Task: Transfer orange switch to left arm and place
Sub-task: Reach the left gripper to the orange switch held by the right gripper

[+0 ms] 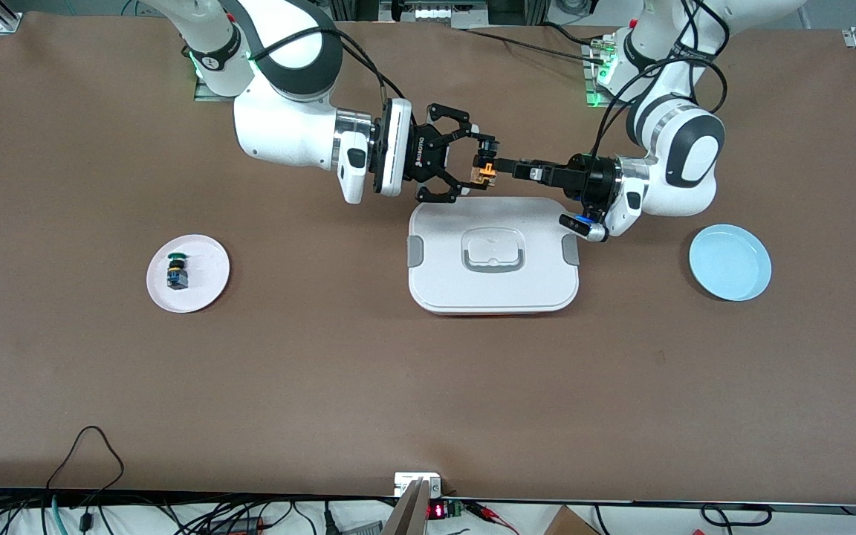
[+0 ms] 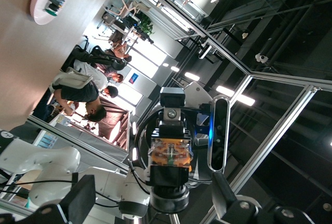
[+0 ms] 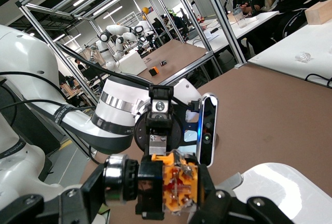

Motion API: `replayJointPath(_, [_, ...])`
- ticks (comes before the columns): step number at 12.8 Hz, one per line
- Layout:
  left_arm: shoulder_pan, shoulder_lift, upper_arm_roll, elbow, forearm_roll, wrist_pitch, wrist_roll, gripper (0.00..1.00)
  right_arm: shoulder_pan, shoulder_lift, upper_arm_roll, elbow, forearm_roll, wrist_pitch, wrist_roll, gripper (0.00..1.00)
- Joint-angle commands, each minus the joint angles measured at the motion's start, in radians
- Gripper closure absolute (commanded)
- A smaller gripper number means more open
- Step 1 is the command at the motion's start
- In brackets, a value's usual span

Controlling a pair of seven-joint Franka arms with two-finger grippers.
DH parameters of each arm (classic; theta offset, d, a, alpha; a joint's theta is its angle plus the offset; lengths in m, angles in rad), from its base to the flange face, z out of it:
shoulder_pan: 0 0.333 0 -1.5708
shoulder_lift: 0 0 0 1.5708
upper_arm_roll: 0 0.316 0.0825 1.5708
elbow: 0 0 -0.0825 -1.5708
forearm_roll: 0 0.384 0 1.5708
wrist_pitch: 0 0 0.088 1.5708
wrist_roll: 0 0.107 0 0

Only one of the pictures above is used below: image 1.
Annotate black cable across table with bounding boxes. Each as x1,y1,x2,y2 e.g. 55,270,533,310
465,27,609,66

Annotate orange push button switch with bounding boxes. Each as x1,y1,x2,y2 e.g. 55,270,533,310
471,149,500,187

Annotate white round plate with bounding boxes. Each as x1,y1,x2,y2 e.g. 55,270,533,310
146,234,231,314

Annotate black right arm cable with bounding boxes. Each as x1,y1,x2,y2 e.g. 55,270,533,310
248,26,415,129

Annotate green push button switch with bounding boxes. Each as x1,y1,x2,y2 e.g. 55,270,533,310
166,252,190,291

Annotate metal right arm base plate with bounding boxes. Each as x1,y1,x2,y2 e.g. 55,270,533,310
194,33,280,103

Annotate metal rack behind table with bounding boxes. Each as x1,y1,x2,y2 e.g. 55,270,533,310
328,0,548,30

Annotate grey slanted beam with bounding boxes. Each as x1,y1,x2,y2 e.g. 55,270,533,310
382,478,432,535

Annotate white metal bracket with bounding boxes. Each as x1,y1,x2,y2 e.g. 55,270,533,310
394,472,444,499

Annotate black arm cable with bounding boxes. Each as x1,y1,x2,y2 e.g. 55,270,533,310
248,26,415,129
595,0,730,161

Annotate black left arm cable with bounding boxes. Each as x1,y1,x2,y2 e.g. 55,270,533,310
595,0,730,161

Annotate brown cardboard box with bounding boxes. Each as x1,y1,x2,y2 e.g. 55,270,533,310
543,505,601,535

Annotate white lunch box grey handle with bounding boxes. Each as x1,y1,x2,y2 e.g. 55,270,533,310
407,196,580,317

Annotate thin black looped cable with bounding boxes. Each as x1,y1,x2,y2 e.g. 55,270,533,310
45,425,126,497

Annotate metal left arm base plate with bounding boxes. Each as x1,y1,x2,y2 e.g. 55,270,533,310
583,45,665,109

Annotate black coiled cable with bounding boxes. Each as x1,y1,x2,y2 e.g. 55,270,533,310
699,503,775,531

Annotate red clip wires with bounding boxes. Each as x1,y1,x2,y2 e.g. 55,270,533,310
465,501,519,535

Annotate light blue round plate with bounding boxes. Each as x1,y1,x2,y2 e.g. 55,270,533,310
688,224,773,302

